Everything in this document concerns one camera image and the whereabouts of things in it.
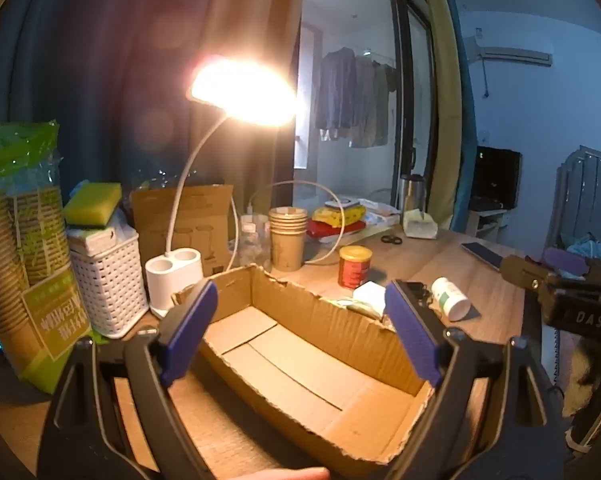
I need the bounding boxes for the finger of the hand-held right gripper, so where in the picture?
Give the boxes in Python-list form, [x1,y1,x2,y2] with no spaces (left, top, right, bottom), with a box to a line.
[501,255,549,291]
[543,249,601,278]

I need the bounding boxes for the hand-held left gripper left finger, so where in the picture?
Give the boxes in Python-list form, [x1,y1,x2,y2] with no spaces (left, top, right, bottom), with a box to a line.
[38,279,218,480]

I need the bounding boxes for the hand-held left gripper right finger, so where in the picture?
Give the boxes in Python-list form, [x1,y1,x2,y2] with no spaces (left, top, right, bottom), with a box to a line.
[385,280,566,480]

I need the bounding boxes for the white pill bottle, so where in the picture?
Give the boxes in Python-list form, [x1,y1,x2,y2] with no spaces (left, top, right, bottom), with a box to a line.
[431,277,470,322]

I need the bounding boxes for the white charger adapter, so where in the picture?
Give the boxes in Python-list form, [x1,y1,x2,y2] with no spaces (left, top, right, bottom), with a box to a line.
[353,282,387,318]

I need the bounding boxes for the red can with yellow lid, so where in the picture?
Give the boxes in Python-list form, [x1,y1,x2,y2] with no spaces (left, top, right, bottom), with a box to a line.
[339,246,373,290]

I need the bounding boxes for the cardboard box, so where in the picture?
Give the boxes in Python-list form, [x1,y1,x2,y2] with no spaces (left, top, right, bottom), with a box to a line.
[171,263,434,466]

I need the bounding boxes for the person's left hand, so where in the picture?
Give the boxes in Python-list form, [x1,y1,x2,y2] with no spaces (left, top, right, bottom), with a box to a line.
[245,466,331,480]

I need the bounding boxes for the light blue cloth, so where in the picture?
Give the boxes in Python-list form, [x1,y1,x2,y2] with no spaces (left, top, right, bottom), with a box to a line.
[567,234,601,262]

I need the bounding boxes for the black smartphone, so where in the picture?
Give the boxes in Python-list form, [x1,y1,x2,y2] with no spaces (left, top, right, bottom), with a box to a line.
[461,242,504,272]

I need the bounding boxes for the white desk lamp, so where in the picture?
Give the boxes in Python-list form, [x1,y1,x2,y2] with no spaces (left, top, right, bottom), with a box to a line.
[145,57,298,318]

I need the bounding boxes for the white television stand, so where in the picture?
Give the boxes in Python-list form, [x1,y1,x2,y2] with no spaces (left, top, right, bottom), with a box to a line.
[468,208,511,238]

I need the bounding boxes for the grey ribbed radiator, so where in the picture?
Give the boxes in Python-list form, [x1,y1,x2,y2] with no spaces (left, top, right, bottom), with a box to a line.
[555,145,601,261]

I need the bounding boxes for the white woven plastic basket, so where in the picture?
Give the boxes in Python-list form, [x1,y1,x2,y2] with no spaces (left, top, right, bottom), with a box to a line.
[68,227,148,338]

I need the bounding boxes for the black television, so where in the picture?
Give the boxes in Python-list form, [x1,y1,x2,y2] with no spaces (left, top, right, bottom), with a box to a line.
[473,146,523,211]

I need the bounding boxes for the pale yellow tissue pack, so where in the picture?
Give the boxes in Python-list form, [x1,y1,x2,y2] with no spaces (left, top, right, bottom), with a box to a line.
[403,208,439,240]

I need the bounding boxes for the clear plastic jar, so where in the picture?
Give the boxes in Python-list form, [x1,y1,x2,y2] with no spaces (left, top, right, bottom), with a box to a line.
[239,214,272,271]

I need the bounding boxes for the brown cardboard lamp packaging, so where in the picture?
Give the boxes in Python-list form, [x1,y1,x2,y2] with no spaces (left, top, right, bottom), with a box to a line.
[130,185,234,276]

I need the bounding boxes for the clear plastic bag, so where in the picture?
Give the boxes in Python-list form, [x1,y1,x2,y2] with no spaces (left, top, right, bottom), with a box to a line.
[113,210,142,246]

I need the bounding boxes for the white flat packets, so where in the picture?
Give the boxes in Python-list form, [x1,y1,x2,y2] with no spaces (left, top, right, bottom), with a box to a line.
[363,200,401,226]

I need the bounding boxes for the red flat packet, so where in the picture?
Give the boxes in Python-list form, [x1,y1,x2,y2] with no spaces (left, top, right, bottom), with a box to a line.
[308,220,366,243]

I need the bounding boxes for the stack of brown paper cups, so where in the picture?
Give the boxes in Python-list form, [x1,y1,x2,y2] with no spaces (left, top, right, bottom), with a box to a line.
[269,207,309,272]

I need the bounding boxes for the yellow snack packet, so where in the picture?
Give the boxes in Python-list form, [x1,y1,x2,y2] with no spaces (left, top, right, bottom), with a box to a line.
[313,203,367,227]

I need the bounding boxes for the white tissue pack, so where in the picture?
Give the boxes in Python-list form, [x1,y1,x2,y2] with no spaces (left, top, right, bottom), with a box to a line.
[68,227,117,252]

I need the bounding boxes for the steel thermos flask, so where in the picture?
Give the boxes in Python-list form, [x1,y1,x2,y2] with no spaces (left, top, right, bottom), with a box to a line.
[398,174,427,213]

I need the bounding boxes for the yellow green sponge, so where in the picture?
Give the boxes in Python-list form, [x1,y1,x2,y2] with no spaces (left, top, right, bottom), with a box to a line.
[63,181,122,228]

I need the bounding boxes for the yellow green curtain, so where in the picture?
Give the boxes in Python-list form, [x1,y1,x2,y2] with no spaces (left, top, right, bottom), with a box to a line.
[418,0,477,233]

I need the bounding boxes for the green pack of paper cups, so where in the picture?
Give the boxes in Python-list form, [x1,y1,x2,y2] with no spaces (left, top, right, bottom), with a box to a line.
[0,120,94,393]

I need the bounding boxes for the white air conditioner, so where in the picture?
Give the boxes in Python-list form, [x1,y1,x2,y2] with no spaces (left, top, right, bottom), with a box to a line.
[473,47,553,67]

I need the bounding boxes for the hanging olive shirt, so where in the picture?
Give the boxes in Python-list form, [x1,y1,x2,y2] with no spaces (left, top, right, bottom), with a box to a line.
[373,62,397,147]

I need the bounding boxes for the hanging grey shirt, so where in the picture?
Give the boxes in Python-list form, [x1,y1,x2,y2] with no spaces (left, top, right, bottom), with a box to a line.
[351,55,381,148]

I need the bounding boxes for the hanging blue shirt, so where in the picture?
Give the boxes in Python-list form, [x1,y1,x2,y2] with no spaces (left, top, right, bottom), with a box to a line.
[315,47,359,141]

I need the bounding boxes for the white lamp cable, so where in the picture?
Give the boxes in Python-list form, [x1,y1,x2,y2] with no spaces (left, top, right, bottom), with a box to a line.
[232,180,347,266]

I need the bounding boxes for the black sliding door frame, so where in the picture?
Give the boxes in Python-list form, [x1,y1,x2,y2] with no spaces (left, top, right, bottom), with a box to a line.
[388,0,437,211]

